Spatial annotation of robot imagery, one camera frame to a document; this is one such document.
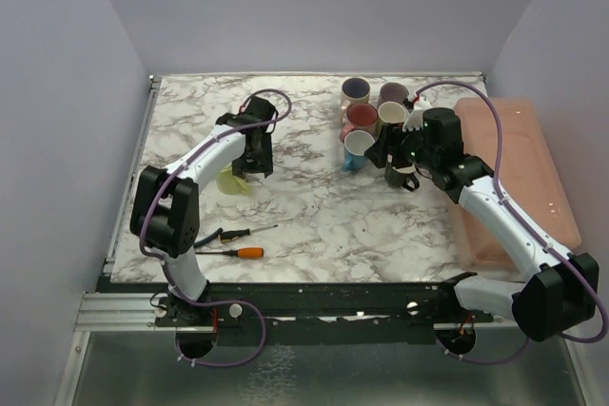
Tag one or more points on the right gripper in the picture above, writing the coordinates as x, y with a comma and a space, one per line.
391, 143

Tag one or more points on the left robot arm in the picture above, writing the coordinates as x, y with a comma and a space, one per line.
166, 215

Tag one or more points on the orange handled screwdriver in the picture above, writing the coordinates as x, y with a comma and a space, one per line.
250, 253

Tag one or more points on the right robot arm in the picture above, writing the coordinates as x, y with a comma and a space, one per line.
559, 289

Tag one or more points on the blue handled pliers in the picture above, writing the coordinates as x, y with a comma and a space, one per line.
208, 239

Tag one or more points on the purple mug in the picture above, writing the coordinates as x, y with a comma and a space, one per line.
392, 92

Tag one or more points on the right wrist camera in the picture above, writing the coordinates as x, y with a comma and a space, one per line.
414, 119

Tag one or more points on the pink spectrum mug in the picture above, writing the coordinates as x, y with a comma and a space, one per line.
359, 117

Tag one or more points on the black mounting base plate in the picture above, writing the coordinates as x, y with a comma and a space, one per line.
243, 314

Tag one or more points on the aluminium rail frame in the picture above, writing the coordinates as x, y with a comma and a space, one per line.
344, 255

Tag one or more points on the light green mug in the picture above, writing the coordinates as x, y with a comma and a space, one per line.
390, 113

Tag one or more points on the pink storage bin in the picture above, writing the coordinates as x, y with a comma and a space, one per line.
527, 172

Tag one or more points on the blue mug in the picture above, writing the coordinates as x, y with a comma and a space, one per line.
356, 144

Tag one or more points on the yellow-green faceted mug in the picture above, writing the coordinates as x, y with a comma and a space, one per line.
230, 184

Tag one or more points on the black handled screwdriver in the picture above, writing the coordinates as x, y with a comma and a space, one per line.
231, 235

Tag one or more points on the black mug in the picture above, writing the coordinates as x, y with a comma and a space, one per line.
402, 177

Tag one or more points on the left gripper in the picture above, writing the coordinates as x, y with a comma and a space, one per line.
263, 164

